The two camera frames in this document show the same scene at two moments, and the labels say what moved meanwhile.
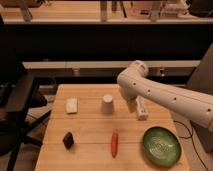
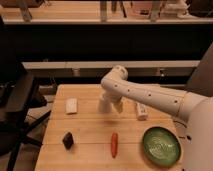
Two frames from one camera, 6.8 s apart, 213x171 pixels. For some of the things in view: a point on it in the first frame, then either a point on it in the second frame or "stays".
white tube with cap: x=142 y=109 stays
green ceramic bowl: x=162 y=146 stays
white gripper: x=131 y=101 -> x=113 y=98
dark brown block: x=68 y=140 stays
